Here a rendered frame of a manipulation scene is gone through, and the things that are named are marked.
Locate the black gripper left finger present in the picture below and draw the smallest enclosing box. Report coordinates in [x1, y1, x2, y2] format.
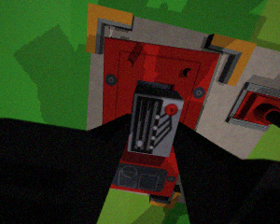
[0, 114, 131, 224]

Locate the grey flat base plate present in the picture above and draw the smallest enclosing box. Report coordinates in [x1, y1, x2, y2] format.
[86, 3, 280, 209]

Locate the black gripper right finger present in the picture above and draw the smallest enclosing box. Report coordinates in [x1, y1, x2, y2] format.
[173, 121, 280, 224]

